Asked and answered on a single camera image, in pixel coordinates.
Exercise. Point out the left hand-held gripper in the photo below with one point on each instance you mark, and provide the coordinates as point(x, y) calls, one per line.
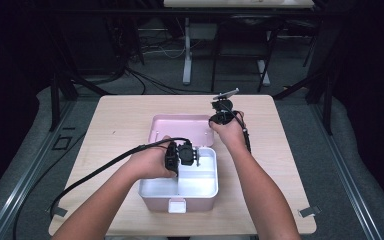
point(186, 153)

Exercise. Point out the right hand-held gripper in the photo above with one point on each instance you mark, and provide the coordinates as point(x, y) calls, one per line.
point(221, 113)

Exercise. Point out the pink plastic storage box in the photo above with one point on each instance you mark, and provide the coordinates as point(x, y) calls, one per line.
point(180, 128)

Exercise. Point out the white divided tray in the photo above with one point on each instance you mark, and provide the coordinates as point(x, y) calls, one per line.
point(196, 183)

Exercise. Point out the person's right hand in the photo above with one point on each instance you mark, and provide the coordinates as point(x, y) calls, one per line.
point(233, 135)

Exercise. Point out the person's left hand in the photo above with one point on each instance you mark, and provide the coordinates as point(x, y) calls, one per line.
point(148, 163)

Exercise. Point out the white desk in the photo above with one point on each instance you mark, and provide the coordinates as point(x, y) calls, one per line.
point(187, 50)

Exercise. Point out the black chair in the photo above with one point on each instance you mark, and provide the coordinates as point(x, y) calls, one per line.
point(243, 36)

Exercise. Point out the black metal stand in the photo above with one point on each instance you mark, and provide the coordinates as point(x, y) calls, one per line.
point(55, 100)
point(326, 100)

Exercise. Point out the grey tape piece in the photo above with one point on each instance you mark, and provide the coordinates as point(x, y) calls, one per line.
point(310, 211)
point(60, 211)

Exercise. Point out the aluminium rail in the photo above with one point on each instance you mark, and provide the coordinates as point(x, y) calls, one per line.
point(20, 180)
point(353, 180)

